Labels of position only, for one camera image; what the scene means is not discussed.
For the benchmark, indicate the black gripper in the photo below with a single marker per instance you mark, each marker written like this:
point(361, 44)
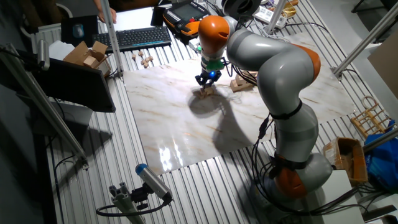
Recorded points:
point(209, 76)

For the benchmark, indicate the person's bare forearm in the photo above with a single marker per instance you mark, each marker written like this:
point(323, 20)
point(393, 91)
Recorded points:
point(98, 3)

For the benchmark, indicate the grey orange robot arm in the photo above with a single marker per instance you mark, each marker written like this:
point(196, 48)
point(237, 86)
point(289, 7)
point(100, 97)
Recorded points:
point(280, 71)

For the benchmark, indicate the person's bare hand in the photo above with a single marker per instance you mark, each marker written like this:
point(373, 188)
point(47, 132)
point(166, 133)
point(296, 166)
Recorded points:
point(112, 15)

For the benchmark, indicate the large wooden block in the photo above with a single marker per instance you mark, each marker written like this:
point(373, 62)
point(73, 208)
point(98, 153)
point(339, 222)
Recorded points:
point(240, 80)
point(250, 74)
point(236, 88)

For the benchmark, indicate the marble pattern sheet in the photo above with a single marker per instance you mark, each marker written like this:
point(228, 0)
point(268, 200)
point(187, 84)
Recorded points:
point(174, 130)

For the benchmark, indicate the orange black teach pendant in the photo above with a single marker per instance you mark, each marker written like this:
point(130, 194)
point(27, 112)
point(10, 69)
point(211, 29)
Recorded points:
point(183, 17)

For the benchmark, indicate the black round spool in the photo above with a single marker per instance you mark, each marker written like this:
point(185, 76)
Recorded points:
point(241, 8)

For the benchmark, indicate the black phone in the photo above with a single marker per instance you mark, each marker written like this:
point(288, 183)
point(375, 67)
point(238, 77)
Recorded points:
point(157, 16)

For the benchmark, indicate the black computer keyboard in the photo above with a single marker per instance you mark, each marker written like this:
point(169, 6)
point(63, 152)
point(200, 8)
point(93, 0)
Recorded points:
point(132, 39)

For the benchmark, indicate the white power strip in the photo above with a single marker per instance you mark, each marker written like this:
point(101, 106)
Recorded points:
point(264, 15)

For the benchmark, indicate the gold coloured object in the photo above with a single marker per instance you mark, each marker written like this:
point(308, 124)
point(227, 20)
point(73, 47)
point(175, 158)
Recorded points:
point(289, 11)

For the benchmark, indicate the open cardboard box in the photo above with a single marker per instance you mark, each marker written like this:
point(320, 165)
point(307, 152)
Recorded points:
point(88, 57)

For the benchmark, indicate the black monitor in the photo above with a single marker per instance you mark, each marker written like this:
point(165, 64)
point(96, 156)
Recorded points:
point(74, 84)

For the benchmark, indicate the grey computer mouse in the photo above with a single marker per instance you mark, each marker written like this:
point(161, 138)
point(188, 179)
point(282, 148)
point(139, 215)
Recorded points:
point(78, 30)

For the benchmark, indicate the short aluminium profile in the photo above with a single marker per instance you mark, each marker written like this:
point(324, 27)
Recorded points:
point(124, 202)

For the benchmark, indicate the black mouse pad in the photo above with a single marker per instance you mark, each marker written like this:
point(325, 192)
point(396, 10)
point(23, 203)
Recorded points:
point(66, 34)

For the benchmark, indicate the orange cardboard box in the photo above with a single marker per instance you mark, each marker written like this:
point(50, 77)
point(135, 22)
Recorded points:
point(345, 158)

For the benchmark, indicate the wooden rack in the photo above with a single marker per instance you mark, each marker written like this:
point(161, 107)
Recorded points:
point(371, 119)

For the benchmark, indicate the brown cardboard sheet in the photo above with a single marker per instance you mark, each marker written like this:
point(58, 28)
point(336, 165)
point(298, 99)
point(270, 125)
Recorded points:
point(385, 62)

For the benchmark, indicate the blue bag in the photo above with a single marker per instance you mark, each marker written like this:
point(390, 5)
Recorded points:
point(384, 161)

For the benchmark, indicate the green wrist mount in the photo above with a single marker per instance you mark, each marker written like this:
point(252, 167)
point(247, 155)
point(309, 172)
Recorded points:
point(215, 64)

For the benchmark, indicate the aluminium frame post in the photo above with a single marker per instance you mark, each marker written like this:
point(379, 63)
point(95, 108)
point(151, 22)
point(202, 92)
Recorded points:
point(275, 15)
point(109, 37)
point(381, 140)
point(365, 40)

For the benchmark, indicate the silver camera blue cap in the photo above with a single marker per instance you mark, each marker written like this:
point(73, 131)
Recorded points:
point(154, 182)

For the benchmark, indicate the black camera clamp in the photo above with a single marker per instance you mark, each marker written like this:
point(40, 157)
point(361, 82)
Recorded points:
point(140, 195)

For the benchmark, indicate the aluminium frame beam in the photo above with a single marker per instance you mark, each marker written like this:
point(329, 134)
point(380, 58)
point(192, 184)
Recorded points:
point(40, 102)

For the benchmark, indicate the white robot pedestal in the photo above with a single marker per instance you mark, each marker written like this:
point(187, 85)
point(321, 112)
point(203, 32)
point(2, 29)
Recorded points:
point(339, 193)

